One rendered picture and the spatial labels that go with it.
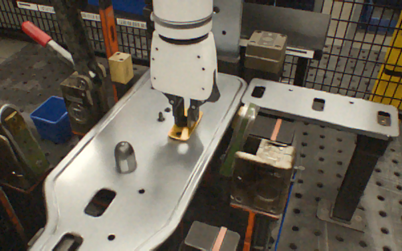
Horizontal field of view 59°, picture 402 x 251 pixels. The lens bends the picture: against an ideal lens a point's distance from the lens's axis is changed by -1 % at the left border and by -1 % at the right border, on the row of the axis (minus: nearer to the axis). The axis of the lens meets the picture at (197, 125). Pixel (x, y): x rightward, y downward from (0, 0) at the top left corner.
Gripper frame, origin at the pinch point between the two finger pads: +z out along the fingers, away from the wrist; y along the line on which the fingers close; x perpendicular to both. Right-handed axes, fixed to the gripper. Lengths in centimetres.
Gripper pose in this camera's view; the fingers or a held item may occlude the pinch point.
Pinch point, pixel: (185, 112)
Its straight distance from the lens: 63.3
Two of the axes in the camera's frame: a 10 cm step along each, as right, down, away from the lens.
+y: 9.3, 2.3, -2.8
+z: 0.0, 7.7, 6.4
